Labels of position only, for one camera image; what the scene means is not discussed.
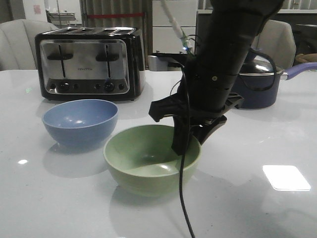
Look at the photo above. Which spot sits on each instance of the blue bowl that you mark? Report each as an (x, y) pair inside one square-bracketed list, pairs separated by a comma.
[(85, 122)]

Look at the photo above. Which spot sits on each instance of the black and chrome toaster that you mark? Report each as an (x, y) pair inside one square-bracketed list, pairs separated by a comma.
[(91, 63)]

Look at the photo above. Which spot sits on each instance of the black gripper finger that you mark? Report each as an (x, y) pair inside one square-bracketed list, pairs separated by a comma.
[(181, 135), (204, 130)]

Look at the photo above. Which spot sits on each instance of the glass pot lid blue knob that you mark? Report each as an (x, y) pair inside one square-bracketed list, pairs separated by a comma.
[(259, 63)]

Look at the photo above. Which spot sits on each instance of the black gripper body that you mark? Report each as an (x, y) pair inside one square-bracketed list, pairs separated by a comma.
[(202, 98)]

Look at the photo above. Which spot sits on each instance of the beige chair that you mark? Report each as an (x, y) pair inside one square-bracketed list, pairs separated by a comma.
[(277, 41), (17, 43)]

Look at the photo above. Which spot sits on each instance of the dark blue saucepan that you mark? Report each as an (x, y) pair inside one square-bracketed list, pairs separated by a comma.
[(260, 91)]

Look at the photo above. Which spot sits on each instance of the dark grey counter unit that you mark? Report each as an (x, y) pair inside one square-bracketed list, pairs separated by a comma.
[(297, 19)]

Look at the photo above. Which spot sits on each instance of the beige chair on left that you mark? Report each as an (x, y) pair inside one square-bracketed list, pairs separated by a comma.
[(17, 43)]

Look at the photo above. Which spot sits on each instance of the white cabinet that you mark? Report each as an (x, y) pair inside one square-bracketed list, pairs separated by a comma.
[(164, 37)]

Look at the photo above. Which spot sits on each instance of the beige chair on right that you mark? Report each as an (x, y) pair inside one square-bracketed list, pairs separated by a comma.
[(277, 41)]

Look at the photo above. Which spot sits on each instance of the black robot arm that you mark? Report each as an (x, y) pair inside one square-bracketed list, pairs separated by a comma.
[(221, 52)]

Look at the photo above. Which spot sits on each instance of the green bowl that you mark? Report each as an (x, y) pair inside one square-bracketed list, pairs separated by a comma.
[(141, 160)]

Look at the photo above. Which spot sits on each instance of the clear plastic food container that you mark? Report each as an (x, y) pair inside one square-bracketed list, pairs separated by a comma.
[(158, 63)]

